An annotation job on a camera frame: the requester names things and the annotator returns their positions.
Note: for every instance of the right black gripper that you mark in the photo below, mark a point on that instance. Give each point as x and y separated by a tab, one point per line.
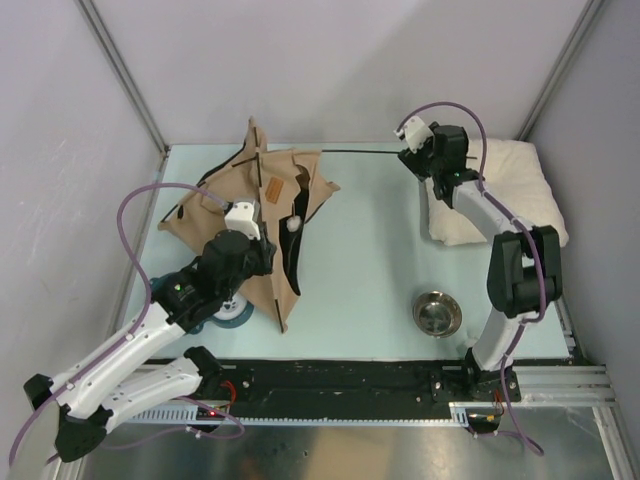
413	161

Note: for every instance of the black tent pole front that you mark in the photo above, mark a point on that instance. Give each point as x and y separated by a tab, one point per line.
263	222

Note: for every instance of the white pompom toy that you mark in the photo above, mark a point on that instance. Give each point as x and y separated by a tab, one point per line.
294	223

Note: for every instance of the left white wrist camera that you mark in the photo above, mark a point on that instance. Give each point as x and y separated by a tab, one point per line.
243	216

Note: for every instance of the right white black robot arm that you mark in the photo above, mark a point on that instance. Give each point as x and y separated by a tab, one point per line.
524	273

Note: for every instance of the right aluminium frame post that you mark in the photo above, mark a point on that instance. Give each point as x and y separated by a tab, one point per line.
576	40

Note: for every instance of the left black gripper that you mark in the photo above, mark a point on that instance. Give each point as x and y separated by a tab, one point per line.
265	251

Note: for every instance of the white paw print bowl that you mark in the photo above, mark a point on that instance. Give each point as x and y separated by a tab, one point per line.
235	309

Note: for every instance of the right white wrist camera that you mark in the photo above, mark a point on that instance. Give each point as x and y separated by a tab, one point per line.
414	132

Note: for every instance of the steel pet bowl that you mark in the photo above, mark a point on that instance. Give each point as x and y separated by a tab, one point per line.
437	314

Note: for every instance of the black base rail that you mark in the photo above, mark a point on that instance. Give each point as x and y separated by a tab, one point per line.
386	390

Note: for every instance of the cream fluffy cushion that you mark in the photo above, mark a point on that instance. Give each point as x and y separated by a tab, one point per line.
514	176

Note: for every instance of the teal double bowl stand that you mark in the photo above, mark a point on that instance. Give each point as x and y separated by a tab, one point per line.
178	295

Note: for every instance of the beige fabric pet tent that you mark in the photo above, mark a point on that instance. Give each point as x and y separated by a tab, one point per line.
293	185

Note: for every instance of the aluminium frame post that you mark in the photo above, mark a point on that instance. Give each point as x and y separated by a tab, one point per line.
576	40
99	29

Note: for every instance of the white slotted cable duct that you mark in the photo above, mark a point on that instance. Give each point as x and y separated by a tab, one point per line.
197	416

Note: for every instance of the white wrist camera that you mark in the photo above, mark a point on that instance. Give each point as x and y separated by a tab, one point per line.
243	216
414	132

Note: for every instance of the left aluminium frame post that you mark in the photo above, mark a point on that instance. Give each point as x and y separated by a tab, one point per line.
99	29

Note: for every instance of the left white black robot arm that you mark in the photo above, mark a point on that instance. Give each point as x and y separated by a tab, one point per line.
94	396

